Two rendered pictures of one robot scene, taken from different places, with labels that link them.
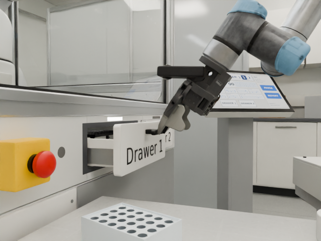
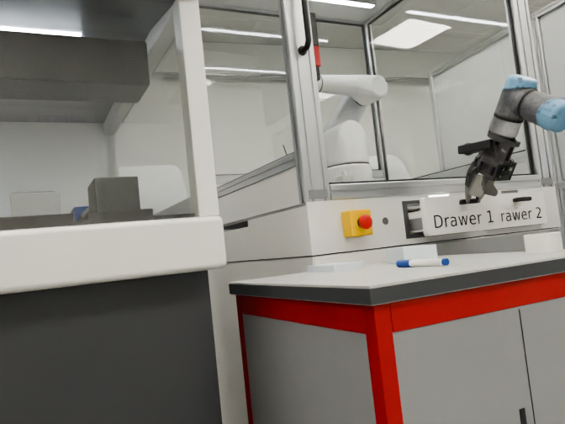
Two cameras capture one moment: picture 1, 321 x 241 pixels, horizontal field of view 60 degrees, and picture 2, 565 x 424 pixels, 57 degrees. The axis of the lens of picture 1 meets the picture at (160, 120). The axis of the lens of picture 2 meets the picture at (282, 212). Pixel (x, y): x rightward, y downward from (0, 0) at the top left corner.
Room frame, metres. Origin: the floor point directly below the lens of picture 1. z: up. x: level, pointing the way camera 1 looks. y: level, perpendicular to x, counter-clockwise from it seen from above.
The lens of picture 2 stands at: (-0.76, -0.64, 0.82)
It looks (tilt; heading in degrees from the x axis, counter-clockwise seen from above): 4 degrees up; 44
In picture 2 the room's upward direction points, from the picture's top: 6 degrees counter-clockwise
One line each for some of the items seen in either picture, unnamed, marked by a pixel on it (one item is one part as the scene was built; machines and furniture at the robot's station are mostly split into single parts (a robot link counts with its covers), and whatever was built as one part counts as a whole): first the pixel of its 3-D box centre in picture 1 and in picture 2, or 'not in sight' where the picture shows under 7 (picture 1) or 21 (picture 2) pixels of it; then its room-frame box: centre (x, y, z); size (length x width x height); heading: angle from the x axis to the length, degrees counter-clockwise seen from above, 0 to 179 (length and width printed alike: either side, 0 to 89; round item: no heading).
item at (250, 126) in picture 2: not in sight; (229, 60); (0.48, 0.72, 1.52); 0.87 x 0.01 x 0.86; 70
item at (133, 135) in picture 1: (144, 143); (461, 214); (0.72, 0.04, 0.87); 0.29 x 0.02 x 0.11; 160
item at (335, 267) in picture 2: not in sight; (335, 267); (0.26, 0.18, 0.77); 0.13 x 0.09 x 0.02; 71
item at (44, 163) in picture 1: (41, 164); (364, 221); (0.41, 0.18, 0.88); 0.04 x 0.03 x 0.04; 160
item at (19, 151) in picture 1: (24, 162); (357, 223); (0.42, 0.21, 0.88); 0.07 x 0.05 x 0.07; 160
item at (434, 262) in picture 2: not in sight; (421, 262); (0.19, -0.10, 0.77); 0.14 x 0.02 x 0.02; 73
